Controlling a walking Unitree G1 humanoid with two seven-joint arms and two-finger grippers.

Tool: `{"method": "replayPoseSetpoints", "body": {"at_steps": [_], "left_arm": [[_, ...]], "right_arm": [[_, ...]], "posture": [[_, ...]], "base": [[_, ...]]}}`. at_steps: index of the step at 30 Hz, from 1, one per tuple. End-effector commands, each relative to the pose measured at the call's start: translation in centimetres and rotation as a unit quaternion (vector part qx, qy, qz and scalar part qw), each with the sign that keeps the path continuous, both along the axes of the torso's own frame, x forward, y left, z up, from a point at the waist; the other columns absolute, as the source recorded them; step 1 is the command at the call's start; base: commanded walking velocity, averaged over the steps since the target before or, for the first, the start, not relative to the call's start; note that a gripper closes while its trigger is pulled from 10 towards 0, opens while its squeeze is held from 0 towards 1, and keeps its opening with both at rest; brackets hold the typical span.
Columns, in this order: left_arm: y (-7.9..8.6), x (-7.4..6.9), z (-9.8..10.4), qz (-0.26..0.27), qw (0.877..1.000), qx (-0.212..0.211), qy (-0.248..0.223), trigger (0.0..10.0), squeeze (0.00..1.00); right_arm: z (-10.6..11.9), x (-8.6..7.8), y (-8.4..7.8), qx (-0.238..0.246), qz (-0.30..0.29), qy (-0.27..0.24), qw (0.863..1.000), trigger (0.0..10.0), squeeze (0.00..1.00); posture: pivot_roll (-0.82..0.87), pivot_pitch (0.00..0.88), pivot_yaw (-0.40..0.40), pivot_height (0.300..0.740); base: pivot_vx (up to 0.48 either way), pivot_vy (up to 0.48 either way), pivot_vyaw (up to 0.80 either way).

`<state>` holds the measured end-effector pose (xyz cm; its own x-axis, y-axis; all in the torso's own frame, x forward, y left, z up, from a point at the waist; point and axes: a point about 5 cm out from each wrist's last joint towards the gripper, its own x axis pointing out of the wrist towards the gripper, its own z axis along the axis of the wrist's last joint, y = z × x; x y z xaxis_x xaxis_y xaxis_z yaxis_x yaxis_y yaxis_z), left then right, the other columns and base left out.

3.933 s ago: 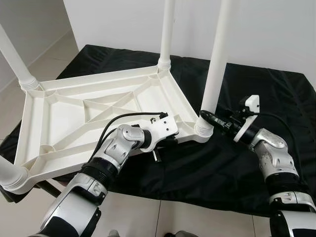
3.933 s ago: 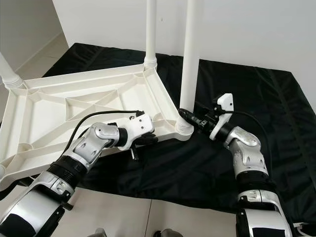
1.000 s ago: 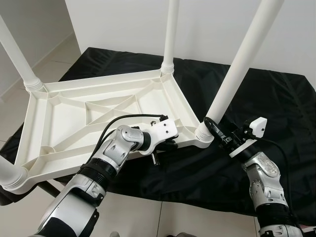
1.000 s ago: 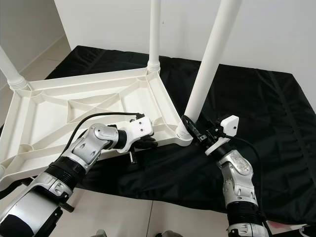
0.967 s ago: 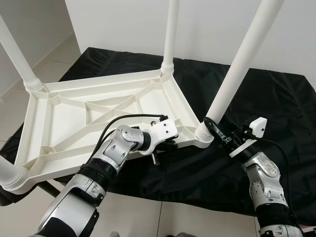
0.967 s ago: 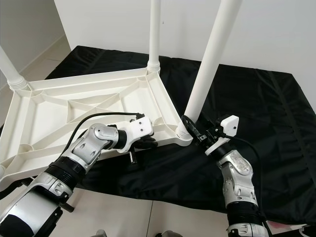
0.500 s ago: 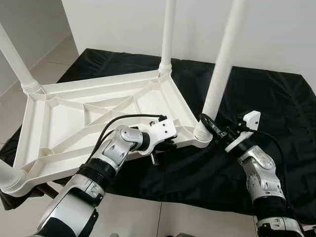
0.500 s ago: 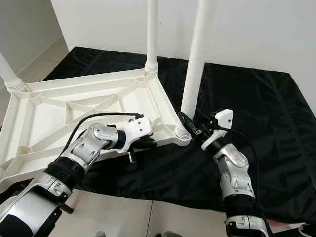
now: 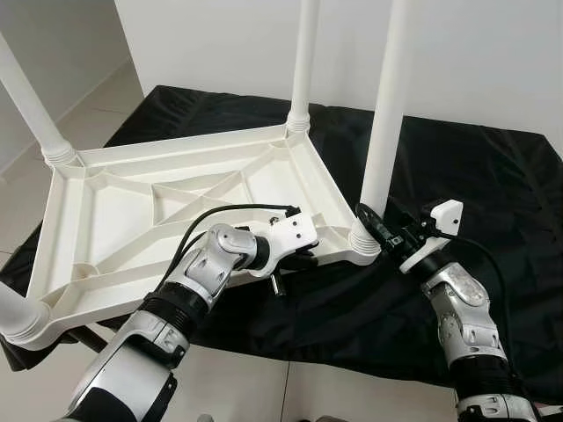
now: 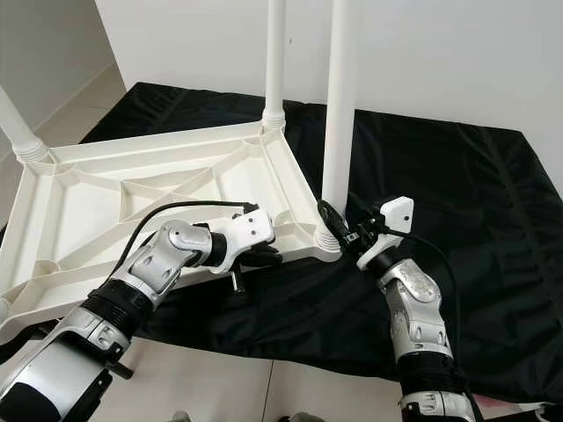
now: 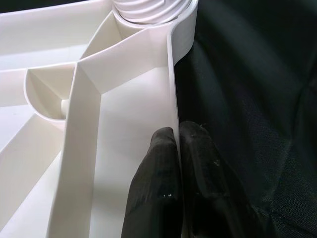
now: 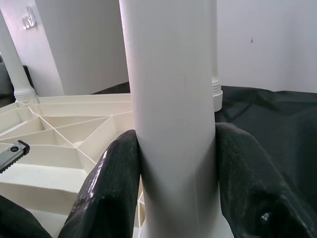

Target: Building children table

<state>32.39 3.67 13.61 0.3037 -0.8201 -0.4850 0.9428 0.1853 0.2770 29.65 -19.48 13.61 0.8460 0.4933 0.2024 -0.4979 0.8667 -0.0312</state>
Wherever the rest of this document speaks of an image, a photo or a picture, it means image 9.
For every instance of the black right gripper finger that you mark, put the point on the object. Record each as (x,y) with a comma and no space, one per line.
(373,224)

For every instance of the white plastic table top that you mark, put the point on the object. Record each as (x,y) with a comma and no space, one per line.
(106,229)

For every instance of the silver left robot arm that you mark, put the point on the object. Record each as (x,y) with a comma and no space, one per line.
(176,308)

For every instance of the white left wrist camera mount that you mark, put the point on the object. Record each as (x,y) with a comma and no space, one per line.
(295,233)

